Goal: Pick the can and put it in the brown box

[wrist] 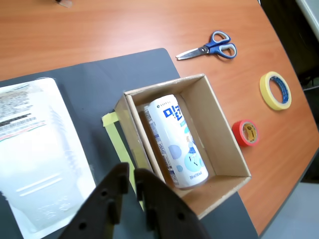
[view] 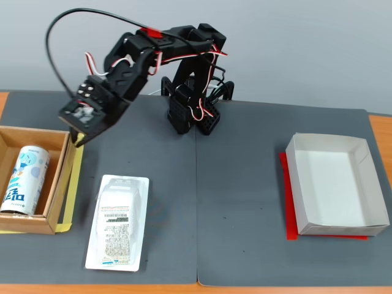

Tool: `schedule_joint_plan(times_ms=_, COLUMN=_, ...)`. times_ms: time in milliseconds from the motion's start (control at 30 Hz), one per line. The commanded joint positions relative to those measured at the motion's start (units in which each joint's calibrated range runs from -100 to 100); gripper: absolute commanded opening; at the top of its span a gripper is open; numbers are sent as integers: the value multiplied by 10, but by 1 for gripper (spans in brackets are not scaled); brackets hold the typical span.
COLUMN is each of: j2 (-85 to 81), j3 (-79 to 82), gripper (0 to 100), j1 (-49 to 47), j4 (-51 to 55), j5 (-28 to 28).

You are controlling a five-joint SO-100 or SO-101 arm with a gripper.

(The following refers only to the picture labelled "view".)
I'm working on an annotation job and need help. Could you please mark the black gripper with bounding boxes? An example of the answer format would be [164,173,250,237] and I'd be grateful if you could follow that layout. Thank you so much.
[69,74,130,149]

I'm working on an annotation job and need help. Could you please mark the white blue drink can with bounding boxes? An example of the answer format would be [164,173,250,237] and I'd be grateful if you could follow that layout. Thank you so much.
[0,145,51,216]

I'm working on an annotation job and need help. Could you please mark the brown cardboard box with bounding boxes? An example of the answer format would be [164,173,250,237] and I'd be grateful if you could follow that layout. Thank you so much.
[0,124,77,236]

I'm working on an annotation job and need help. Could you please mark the white paper box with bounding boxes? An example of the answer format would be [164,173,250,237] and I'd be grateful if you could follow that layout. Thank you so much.
[285,132,391,238]

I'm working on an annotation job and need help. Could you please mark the yellow paper sheet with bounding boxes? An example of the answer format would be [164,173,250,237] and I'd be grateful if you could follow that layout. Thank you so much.
[0,132,86,235]

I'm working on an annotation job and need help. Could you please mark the grey table mat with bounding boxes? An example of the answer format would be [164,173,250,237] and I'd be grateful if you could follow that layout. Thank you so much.
[0,89,198,286]
[195,100,392,288]

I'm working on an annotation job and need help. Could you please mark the white blister pack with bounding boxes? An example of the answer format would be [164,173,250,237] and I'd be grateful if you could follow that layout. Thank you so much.
[84,174,150,273]

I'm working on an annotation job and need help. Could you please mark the red tape piece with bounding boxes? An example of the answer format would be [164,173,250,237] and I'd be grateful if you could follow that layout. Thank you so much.
[137,27,162,39]

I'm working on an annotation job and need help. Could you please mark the red paper sheet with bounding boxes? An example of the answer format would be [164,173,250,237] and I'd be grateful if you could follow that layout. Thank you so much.
[278,151,369,241]

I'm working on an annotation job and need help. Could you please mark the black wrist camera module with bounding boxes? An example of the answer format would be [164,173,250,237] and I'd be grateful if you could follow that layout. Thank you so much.
[58,98,106,130]

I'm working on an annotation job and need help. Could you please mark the black camera cable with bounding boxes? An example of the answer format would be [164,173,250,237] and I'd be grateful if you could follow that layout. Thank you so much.
[45,7,216,99]

